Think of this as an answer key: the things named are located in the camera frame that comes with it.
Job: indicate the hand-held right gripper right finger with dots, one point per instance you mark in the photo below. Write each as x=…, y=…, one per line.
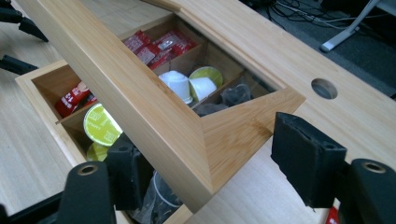
x=306, y=158

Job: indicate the wooden tea box glass lid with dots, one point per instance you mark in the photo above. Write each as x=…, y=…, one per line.
x=140, y=102

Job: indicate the pile of dark tea bags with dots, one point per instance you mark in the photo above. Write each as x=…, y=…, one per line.
x=162, y=202

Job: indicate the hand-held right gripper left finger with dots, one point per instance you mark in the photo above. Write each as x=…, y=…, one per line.
x=130, y=174

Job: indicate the white desk frame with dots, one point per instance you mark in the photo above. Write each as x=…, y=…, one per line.
x=348, y=31

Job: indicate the stack of red packets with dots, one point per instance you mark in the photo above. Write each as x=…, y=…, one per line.
x=149, y=49

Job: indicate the single red sachet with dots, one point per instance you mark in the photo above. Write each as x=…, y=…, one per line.
x=332, y=216

